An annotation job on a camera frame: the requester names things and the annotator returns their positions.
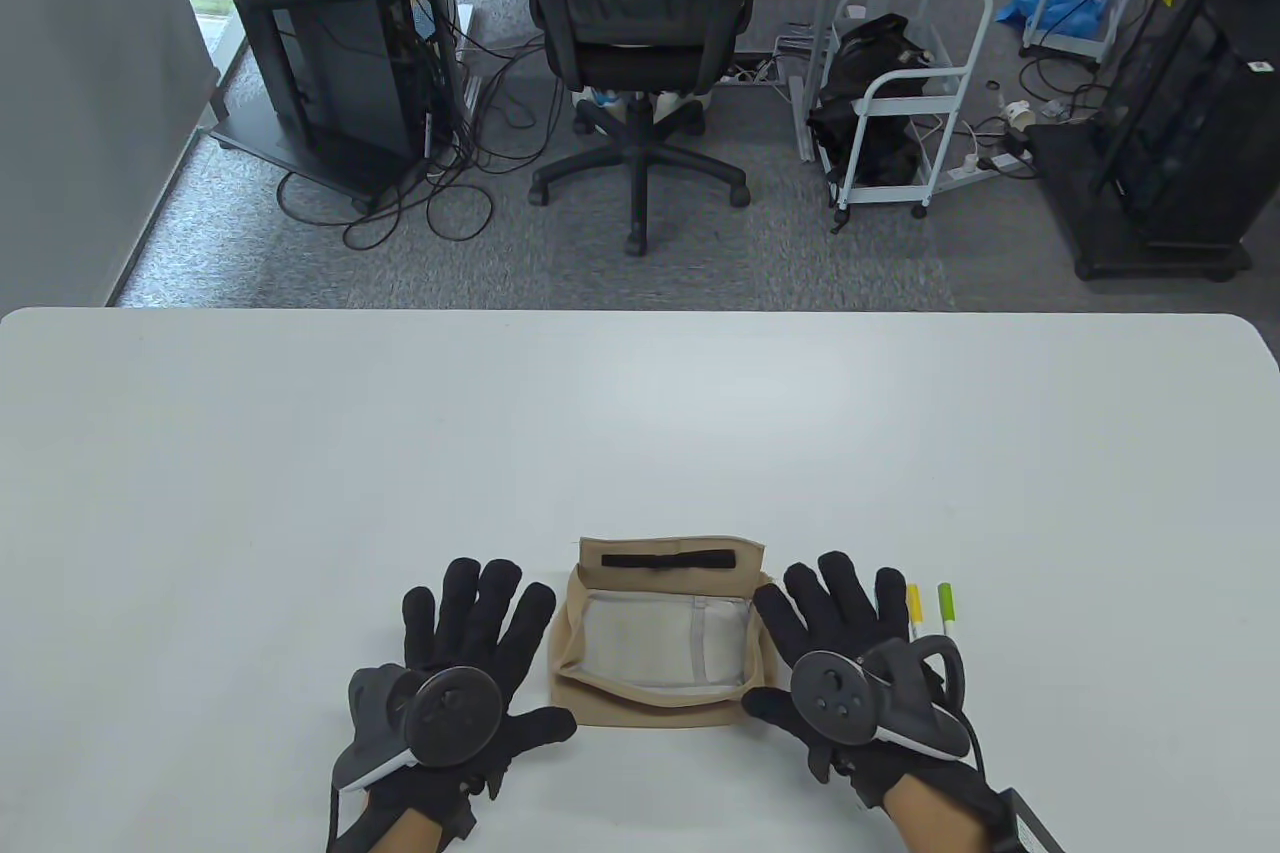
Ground person's right hand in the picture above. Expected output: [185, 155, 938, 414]
[742, 551, 1006, 824]

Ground person's left hand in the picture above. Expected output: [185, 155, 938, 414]
[345, 558, 579, 839]

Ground beige fabric pen pouch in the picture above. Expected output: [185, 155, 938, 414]
[545, 536, 786, 732]

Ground person's left forearm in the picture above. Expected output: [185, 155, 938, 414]
[385, 808, 448, 853]

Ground dark grey right hand controller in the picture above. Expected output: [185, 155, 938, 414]
[790, 635, 973, 760]

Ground dark grey hand controller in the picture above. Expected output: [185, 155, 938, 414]
[332, 665, 504, 792]
[790, 635, 973, 760]

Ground dark grey left hand controller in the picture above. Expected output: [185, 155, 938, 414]
[332, 665, 504, 792]

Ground black labelled sensor box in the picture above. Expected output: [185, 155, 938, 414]
[1000, 788, 1067, 853]

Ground white power strip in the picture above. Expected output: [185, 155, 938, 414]
[725, 58, 796, 89]
[940, 148, 1036, 189]

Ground black wheeled platform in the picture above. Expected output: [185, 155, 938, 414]
[1030, 123, 1256, 282]

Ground white metal trolley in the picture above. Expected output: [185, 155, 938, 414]
[828, 0, 996, 234]

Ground black backpack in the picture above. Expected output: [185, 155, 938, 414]
[806, 13, 936, 189]

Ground black computer tower cart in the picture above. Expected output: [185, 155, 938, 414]
[205, 0, 471, 214]

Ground black equipment case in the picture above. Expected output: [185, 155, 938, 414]
[1095, 0, 1280, 249]

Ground blue plastic bag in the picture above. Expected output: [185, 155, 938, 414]
[995, 0, 1113, 39]

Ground black floor cables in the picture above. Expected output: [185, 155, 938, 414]
[275, 33, 561, 252]

